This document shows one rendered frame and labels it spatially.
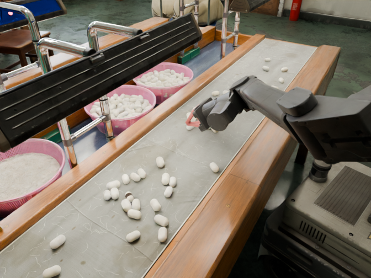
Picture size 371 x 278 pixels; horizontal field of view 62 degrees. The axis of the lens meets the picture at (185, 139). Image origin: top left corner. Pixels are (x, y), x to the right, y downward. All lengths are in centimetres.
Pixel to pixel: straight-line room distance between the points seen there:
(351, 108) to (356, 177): 103
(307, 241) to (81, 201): 82
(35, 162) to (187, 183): 47
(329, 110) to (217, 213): 41
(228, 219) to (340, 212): 60
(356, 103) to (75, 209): 66
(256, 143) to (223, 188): 23
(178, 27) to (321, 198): 81
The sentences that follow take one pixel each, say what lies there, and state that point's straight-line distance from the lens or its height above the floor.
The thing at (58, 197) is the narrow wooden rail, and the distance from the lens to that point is 84.
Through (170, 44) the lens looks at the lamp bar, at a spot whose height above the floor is 107.
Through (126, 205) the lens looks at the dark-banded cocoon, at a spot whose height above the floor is 76.
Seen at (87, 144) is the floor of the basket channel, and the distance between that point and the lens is 115.
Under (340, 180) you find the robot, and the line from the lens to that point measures 138.
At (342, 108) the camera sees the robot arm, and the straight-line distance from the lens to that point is 42.
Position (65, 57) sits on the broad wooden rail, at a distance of 169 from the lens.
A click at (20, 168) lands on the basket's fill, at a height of 73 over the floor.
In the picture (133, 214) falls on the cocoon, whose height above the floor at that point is 76.
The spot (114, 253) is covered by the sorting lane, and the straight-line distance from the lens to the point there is 73.
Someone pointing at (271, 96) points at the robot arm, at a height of 105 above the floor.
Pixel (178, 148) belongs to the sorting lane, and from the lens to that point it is 97.
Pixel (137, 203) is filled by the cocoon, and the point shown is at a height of 76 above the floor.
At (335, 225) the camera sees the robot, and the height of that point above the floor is 47.
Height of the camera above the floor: 133
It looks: 36 degrees down
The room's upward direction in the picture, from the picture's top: straight up
